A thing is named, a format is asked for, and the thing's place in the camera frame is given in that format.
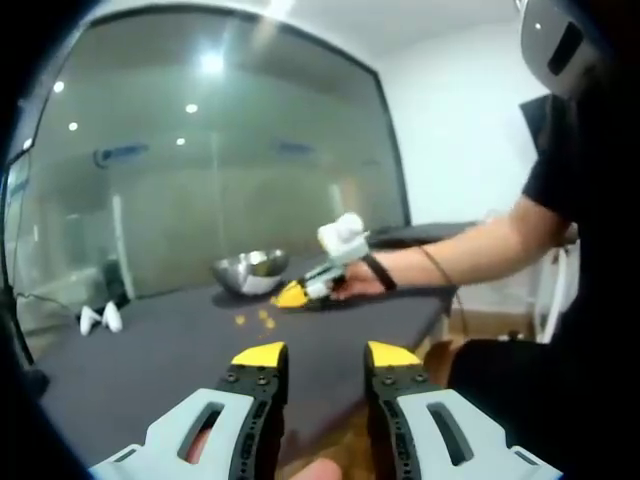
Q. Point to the yellow QQ candies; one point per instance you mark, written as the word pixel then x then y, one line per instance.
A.
pixel 263 317

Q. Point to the stainless steel bowl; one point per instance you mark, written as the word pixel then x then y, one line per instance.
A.
pixel 250 272

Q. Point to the person's right hand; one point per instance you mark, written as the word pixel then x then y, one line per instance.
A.
pixel 365 285

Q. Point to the person's left hand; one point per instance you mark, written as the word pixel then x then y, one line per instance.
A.
pixel 317 471

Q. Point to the dark grey table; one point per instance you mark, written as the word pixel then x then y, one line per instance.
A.
pixel 150 360

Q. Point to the person's black trousers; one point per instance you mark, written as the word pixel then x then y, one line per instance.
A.
pixel 540 400

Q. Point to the person in black shirt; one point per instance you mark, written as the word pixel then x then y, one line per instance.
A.
pixel 590 200

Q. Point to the grey worn device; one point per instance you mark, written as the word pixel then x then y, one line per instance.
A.
pixel 555 45

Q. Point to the white frame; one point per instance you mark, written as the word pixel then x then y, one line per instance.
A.
pixel 555 295

